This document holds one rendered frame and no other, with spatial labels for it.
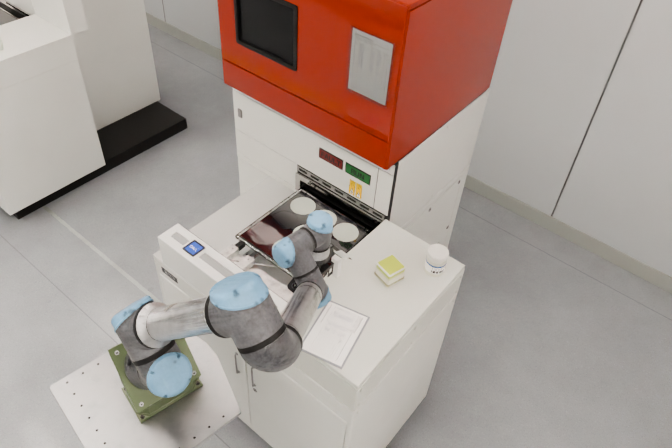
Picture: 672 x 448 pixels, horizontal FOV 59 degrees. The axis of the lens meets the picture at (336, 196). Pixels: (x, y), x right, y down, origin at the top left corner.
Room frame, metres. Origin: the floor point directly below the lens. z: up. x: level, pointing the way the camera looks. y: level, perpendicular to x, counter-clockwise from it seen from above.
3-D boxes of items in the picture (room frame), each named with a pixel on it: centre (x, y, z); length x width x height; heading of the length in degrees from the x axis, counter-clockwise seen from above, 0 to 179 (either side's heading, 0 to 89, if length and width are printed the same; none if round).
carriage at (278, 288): (1.33, 0.25, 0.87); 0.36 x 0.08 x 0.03; 54
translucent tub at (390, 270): (1.31, -0.20, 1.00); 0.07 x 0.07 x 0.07; 38
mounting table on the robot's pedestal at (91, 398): (0.91, 0.51, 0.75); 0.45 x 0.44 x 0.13; 135
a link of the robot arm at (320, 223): (1.20, 0.04, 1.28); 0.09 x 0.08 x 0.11; 138
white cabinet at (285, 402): (1.42, 0.10, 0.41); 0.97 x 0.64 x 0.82; 54
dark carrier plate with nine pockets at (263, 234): (1.56, 0.10, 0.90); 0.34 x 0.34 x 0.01; 54
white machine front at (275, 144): (1.85, 0.13, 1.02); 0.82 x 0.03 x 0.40; 54
